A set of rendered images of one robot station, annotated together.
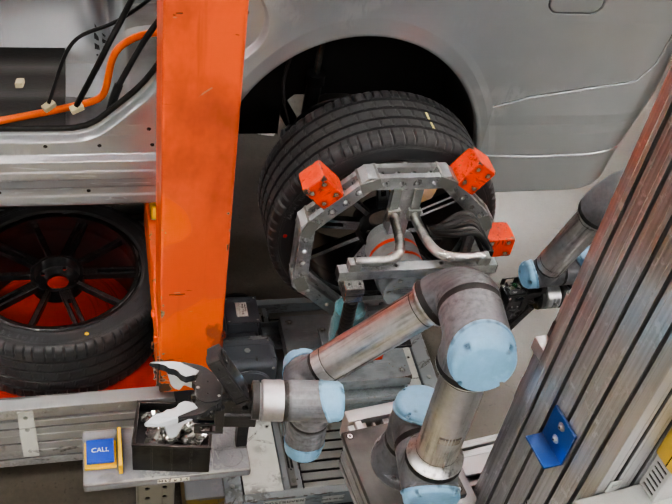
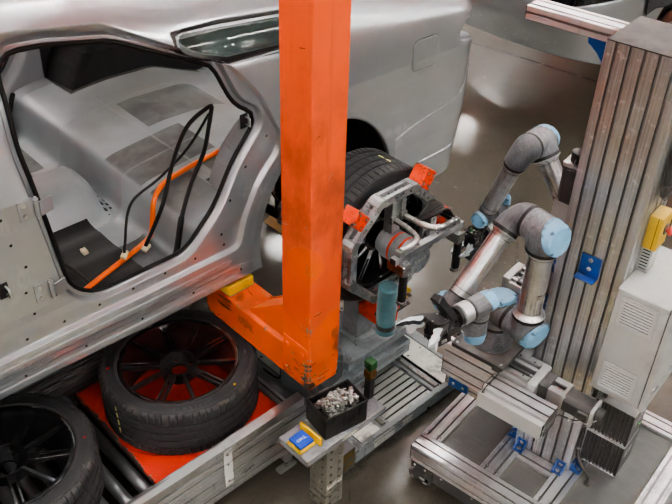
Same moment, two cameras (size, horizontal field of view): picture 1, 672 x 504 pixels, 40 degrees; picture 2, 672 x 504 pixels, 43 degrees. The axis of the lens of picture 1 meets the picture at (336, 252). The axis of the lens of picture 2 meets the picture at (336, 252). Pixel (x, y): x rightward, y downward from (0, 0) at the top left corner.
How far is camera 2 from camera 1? 157 cm
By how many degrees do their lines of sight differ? 20
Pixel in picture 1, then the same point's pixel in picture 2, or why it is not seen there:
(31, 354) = (211, 412)
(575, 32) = (426, 79)
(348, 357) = (476, 279)
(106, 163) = (203, 268)
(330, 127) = not seen: hidden behind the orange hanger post
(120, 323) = (248, 369)
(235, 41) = (342, 142)
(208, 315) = (332, 322)
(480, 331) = (553, 224)
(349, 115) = not seen: hidden behind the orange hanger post
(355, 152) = (362, 191)
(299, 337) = not seen: hidden behind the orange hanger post
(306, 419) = (484, 313)
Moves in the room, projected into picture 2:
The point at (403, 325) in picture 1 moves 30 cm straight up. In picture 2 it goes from (499, 247) to (512, 171)
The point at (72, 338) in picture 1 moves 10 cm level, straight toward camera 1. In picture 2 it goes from (229, 390) to (245, 403)
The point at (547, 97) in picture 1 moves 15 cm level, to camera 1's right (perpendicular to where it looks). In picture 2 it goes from (420, 122) to (448, 117)
